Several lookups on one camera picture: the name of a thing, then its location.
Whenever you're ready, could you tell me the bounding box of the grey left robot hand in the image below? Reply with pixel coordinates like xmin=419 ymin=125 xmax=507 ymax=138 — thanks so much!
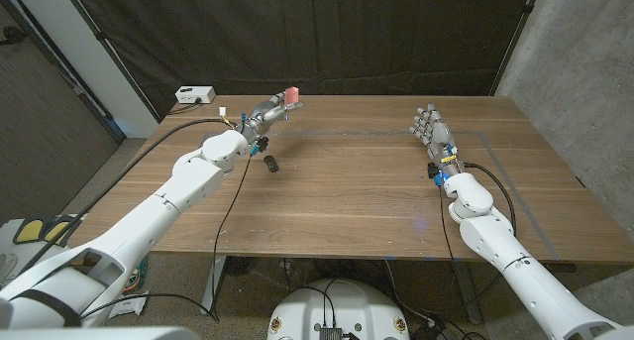
xmin=236 ymin=92 xmax=305 ymax=156

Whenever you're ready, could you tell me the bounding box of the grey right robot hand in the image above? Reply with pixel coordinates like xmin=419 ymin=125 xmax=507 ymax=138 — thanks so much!
xmin=408 ymin=102 xmax=465 ymax=187

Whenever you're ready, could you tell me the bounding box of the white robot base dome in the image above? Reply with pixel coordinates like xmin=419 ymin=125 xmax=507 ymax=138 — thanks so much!
xmin=266 ymin=278 xmax=411 ymax=340

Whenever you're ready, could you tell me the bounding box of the white power box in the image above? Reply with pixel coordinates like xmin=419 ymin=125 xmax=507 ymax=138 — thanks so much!
xmin=174 ymin=85 xmax=217 ymax=105

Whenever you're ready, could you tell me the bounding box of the black backdrop curtain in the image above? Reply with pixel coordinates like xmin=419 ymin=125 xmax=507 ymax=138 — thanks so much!
xmin=58 ymin=0 xmax=544 ymax=121

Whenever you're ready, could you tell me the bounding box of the black backdrop stand pole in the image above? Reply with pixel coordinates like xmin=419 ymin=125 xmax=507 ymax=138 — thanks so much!
xmin=488 ymin=0 xmax=544 ymax=97
xmin=58 ymin=0 xmax=162 ymax=123

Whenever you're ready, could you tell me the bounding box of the grey metal table leg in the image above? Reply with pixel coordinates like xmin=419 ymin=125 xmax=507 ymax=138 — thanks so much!
xmin=450 ymin=260 xmax=482 ymax=325
xmin=200 ymin=254 xmax=228 ymax=315

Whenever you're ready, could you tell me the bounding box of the white plastic packet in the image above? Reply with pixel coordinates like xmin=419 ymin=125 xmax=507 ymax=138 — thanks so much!
xmin=108 ymin=292 xmax=149 ymax=319

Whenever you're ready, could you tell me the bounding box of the yellow black foot pedal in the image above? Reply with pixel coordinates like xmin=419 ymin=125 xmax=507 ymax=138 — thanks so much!
xmin=42 ymin=214 xmax=83 ymax=248
xmin=12 ymin=215 xmax=53 ymax=246

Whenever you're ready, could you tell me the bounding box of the black power box cable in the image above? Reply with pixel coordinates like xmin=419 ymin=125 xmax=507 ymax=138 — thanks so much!
xmin=167 ymin=99 xmax=202 ymax=116

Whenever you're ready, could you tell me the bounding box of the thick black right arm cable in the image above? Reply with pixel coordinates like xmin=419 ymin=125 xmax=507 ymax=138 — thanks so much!
xmin=463 ymin=161 xmax=517 ymax=237

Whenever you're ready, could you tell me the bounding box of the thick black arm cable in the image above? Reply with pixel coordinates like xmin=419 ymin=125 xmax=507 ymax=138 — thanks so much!
xmin=463 ymin=161 xmax=517 ymax=237
xmin=19 ymin=117 xmax=239 ymax=277

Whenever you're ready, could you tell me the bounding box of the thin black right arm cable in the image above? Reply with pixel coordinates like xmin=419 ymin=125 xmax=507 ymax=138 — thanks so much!
xmin=438 ymin=185 xmax=457 ymax=262

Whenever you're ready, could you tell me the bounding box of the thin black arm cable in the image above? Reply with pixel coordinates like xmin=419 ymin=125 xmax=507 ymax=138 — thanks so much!
xmin=78 ymin=154 xmax=255 ymax=325
xmin=438 ymin=185 xmax=457 ymax=262

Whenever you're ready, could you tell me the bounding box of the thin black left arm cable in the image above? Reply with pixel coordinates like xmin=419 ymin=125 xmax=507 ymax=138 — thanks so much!
xmin=78 ymin=154 xmax=255 ymax=325

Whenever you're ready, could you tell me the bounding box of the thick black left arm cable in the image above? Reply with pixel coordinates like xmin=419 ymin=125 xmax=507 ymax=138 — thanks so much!
xmin=19 ymin=117 xmax=239 ymax=277

